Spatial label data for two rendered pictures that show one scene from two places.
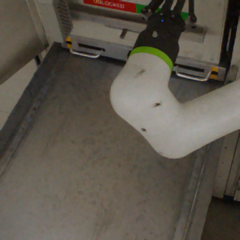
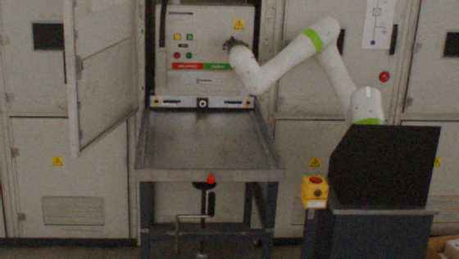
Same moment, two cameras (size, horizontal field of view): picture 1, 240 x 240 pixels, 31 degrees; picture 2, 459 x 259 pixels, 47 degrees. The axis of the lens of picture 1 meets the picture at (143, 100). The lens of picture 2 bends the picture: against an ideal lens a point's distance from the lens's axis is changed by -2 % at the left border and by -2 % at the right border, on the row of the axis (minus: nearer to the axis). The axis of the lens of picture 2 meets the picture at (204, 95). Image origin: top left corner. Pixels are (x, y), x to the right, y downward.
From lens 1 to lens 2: 1.84 m
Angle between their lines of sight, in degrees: 40
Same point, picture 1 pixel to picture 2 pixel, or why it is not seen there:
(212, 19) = not seen: hidden behind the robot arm
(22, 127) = (150, 134)
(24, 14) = (130, 84)
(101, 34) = (179, 90)
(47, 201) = (187, 152)
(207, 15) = not seen: hidden behind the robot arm
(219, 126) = (277, 69)
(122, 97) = (239, 53)
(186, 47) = (230, 88)
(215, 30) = not seen: hidden behind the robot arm
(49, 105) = (159, 126)
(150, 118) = (252, 63)
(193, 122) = (266, 69)
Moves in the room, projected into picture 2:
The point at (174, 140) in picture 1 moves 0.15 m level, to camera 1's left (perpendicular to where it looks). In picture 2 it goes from (261, 78) to (230, 81)
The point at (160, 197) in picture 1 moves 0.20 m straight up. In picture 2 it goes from (247, 143) to (251, 102)
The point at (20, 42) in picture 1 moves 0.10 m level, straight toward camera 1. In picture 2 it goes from (127, 102) to (139, 107)
